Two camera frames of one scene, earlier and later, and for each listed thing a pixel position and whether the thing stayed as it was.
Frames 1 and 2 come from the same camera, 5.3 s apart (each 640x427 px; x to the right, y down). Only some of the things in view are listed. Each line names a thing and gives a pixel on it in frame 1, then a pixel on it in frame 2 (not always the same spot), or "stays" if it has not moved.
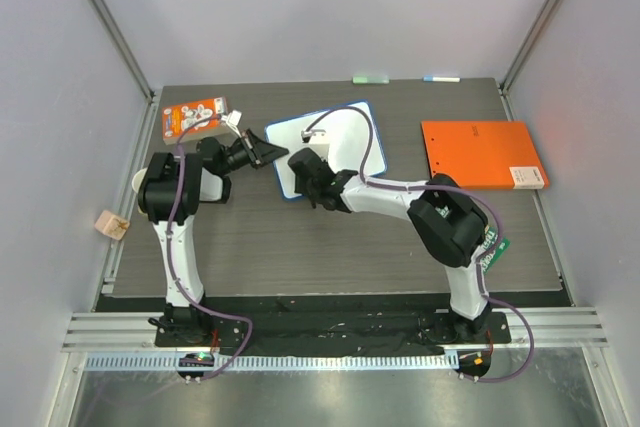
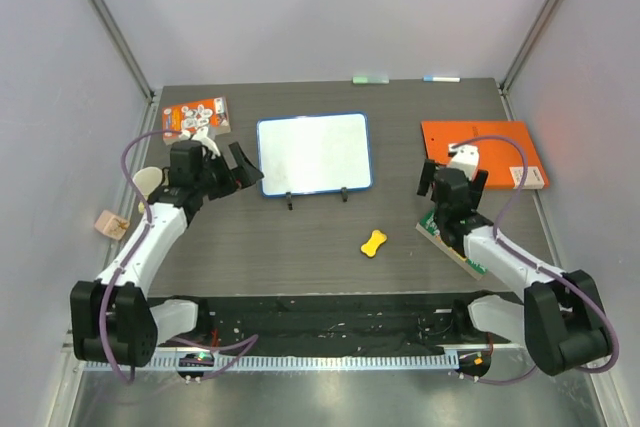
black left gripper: [260, 151] -> [242, 176]
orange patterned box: [189, 121] stays
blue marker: [430, 79] stays
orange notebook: [484, 154] stays
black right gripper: [304, 167] -> [428, 177]
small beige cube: [112, 225] stays
